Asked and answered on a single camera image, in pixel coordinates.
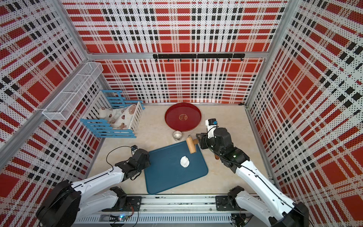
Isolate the wooden rolling pin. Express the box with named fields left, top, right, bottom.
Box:
left=186, top=136, right=214, bottom=154

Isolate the white dough piece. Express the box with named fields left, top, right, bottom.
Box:
left=180, top=156, right=190, bottom=168

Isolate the teal plastic tray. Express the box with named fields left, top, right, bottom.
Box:
left=144, top=141, right=209, bottom=194

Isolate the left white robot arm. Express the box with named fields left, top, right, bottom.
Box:
left=36, top=148, right=150, bottom=227

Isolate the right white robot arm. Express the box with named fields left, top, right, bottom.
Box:
left=196, top=128, right=310, bottom=227

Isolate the round red tray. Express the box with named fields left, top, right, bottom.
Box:
left=164, top=103, right=202, bottom=132

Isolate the baby doll in crib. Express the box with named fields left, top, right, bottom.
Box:
left=98, top=105, right=137, bottom=130

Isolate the blue white toy crib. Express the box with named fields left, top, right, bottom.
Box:
left=80, top=90, right=145, bottom=139

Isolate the green circuit board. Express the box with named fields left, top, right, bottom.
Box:
left=109, top=215, right=129, bottom=222

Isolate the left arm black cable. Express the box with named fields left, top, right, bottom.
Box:
left=105, top=145, right=134, bottom=172

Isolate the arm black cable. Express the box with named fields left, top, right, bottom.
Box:
left=105, top=145, right=134, bottom=172
left=205, top=126, right=313, bottom=227

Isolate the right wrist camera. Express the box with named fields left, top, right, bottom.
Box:
left=205, top=118, right=218, bottom=139

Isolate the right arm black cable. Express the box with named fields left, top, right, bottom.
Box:
left=205, top=126, right=313, bottom=227

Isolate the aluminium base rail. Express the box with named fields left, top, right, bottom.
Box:
left=74, top=194, right=266, bottom=227

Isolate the black wall hook rail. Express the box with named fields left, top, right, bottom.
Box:
left=153, top=53, right=246, bottom=60

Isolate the white wire mesh basket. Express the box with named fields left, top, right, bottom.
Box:
left=42, top=62, right=103, bottom=120

